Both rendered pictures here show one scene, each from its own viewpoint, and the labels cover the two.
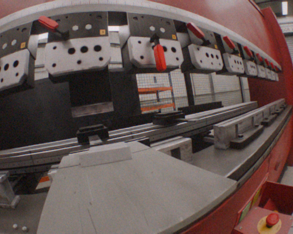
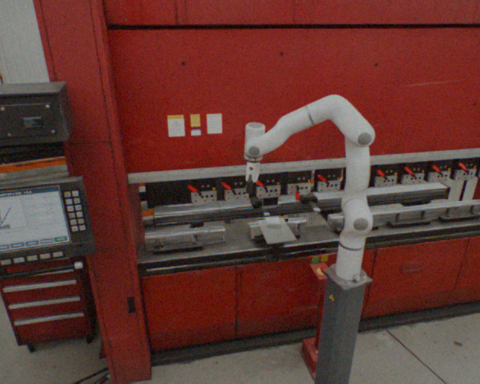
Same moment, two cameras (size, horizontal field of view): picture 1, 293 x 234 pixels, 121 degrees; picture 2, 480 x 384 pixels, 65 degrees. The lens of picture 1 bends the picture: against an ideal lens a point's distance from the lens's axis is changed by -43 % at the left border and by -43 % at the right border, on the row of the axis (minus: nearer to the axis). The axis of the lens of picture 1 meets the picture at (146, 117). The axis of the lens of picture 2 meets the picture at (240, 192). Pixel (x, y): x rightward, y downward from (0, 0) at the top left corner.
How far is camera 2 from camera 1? 214 cm
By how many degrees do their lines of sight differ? 24
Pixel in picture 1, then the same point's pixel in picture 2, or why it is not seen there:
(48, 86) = not seen: hidden behind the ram
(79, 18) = (269, 177)
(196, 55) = (318, 188)
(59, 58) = (262, 193)
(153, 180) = (284, 235)
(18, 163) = (208, 216)
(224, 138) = (330, 224)
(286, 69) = not seen: outside the picture
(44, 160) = (228, 214)
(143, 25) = (295, 177)
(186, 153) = (302, 226)
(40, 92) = not seen: hidden behind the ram
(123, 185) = (279, 234)
